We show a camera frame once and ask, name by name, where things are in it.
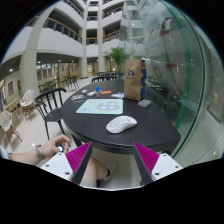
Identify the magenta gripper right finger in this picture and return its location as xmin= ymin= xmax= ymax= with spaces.
xmin=133 ymin=142 xmax=182 ymax=186

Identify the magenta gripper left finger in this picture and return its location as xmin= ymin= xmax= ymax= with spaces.
xmin=41 ymin=142 xmax=92 ymax=185

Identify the person's forearm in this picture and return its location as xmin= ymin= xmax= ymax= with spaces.
xmin=9 ymin=149 xmax=42 ymax=166

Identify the white computer mouse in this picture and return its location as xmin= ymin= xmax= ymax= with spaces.
xmin=106 ymin=116 xmax=137 ymax=134

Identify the light green mouse pad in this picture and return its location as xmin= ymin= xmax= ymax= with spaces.
xmin=76 ymin=99 xmax=123 ymax=115

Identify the person's left hand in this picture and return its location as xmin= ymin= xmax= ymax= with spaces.
xmin=39 ymin=134 xmax=70 ymax=158

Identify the person's bare leg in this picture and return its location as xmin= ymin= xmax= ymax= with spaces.
xmin=80 ymin=157 xmax=110 ymax=187

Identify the grey wristwatch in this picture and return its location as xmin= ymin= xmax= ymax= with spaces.
xmin=35 ymin=145 xmax=46 ymax=160

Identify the white sneaker shoe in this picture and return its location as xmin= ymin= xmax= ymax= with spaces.
xmin=103 ymin=162 xmax=116 ymax=181

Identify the black round table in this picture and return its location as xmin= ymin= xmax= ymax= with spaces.
xmin=62 ymin=80 xmax=181 ymax=154

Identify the black wooden chair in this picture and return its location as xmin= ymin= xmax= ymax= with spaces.
xmin=35 ymin=87 xmax=67 ymax=133

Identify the clear plastic packet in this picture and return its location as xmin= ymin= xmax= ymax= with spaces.
xmin=71 ymin=95 xmax=84 ymax=101

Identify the light blue tissue pack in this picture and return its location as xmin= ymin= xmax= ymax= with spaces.
xmin=111 ymin=93 xmax=124 ymax=99

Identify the white wicker chair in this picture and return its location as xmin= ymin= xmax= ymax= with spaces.
xmin=20 ymin=89 xmax=36 ymax=116
xmin=0 ymin=111 xmax=21 ymax=146

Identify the white wicker chair left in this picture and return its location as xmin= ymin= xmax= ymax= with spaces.
xmin=0 ymin=111 xmax=21 ymax=146

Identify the blue capped small bottle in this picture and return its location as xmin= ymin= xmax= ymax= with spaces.
xmin=96 ymin=86 xmax=100 ymax=98

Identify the orange flat card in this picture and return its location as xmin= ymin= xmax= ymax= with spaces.
xmin=100 ymin=91 xmax=112 ymax=95

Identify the black chair behind table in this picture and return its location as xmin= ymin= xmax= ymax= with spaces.
xmin=91 ymin=76 xmax=113 ymax=83

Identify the brown paper bag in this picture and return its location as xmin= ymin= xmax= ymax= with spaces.
xmin=124 ymin=59 xmax=146 ymax=101

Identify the green potted palm plant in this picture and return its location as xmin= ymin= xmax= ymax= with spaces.
xmin=106 ymin=48 xmax=128 ymax=70

